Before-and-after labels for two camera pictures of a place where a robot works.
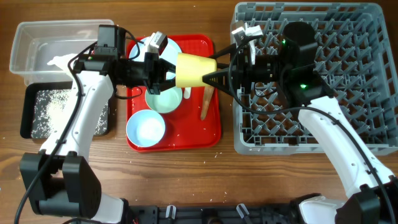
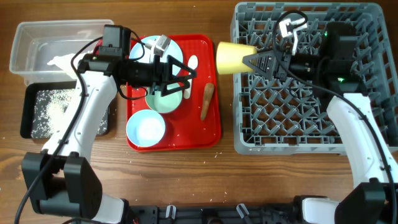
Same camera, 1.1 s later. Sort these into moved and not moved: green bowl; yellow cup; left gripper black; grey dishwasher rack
Moved: yellow cup
Not moved: green bowl; left gripper black; grey dishwasher rack
